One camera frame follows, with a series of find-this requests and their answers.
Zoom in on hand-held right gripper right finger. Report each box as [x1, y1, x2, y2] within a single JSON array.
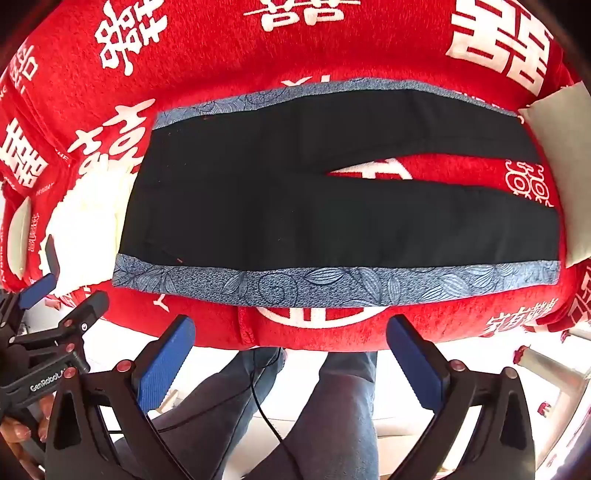
[[387, 315, 541, 480]]

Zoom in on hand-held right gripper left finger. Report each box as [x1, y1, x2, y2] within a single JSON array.
[[44, 315, 197, 480]]

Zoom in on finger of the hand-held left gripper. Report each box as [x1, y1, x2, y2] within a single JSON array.
[[11, 291, 110, 356], [18, 234, 62, 309]]

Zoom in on black pants with blue trim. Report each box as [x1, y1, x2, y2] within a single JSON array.
[[112, 79, 561, 308]]

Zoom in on person's left hand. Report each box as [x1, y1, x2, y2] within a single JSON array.
[[0, 394, 54, 457]]

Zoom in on white rounded object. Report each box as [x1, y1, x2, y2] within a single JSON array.
[[7, 196, 35, 278]]

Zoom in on person's left leg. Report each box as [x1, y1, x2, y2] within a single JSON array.
[[113, 346, 289, 480]]

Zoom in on person's leg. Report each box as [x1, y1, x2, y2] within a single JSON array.
[[113, 346, 289, 480], [247, 351, 382, 480]]

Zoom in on white fluffy cloth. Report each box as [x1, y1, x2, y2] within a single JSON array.
[[41, 168, 139, 296]]

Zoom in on person's right leg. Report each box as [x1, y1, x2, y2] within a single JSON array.
[[247, 351, 382, 480]]

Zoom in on beige pillow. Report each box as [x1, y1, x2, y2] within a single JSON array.
[[517, 83, 591, 268]]

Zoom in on red printed blanket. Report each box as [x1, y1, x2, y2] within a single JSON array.
[[0, 0, 591, 349]]

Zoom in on black cable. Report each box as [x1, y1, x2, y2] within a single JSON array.
[[154, 347, 288, 444]]

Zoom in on silver metal frame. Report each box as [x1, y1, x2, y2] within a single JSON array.
[[513, 344, 589, 416]]

